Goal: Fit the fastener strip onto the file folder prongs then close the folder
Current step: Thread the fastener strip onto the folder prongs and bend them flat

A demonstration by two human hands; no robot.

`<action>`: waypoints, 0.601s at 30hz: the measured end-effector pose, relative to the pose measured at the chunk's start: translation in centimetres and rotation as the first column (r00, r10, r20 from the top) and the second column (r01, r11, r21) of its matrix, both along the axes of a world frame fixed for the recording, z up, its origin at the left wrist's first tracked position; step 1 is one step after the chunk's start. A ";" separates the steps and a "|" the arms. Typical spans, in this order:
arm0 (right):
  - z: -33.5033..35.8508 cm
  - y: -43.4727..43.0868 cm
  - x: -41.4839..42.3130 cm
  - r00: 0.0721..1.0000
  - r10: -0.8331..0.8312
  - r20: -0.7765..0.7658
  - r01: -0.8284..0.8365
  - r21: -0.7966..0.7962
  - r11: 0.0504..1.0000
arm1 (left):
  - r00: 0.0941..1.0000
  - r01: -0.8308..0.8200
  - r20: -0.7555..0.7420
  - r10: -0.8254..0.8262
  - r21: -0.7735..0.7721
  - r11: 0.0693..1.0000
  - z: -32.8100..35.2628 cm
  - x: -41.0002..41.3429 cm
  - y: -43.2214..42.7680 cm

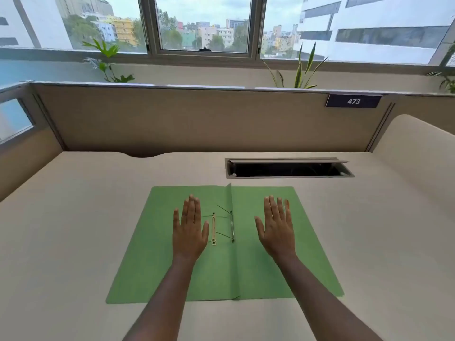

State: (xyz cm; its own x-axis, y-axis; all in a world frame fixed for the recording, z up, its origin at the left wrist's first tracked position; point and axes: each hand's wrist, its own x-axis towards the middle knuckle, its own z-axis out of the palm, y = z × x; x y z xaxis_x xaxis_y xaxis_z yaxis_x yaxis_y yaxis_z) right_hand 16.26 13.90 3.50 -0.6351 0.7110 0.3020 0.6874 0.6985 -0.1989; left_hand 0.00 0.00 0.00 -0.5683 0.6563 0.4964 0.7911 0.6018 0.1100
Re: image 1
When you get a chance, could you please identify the beige desk partition panel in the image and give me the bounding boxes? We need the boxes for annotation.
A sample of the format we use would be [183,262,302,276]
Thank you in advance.
[30,81,396,159]

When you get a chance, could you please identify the green paper file folder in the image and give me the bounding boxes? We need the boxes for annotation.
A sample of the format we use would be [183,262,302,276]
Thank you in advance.
[105,183,345,305]

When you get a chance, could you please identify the green palm plant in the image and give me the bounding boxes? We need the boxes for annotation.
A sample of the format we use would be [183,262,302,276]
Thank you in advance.
[426,42,455,94]

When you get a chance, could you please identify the person's left forearm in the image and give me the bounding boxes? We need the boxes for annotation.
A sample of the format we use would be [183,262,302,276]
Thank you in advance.
[122,257,200,341]

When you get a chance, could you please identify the tall-leaved snake plant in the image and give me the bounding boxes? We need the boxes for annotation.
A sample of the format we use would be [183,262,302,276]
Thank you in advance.
[262,41,329,90]

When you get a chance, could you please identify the person's right forearm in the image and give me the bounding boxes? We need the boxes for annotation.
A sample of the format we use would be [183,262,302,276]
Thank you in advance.
[273,254,383,341]

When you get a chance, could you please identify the grey sliding window frame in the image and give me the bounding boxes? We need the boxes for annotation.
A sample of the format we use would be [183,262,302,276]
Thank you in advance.
[138,0,268,61]

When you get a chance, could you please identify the grey desk cable hatch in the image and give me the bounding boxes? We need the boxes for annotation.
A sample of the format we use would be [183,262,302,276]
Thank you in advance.
[224,157,355,179]

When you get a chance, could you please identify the leafy green potted plant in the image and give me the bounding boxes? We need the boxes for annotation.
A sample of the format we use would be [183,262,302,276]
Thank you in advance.
[81,38,136,83]

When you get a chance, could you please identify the dark blue number sign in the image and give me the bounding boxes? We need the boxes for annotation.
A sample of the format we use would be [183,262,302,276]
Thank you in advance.
[325,93,383,108]

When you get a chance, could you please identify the metal file fastener prongs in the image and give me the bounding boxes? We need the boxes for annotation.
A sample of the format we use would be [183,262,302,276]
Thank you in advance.
[216,205,236,244]

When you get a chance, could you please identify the curved beige side partition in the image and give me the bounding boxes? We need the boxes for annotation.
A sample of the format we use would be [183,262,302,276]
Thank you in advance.
[370,114,455,224]

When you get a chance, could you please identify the person's right hand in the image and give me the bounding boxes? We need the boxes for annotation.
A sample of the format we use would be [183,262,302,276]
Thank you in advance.
[255,195,298,260]

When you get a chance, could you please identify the person's left hand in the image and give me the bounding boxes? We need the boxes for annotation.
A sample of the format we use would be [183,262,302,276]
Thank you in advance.
[173,194,210,264]

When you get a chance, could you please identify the side partition with glass pane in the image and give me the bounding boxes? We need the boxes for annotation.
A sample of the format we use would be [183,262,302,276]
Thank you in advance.
[0,82,65,203]

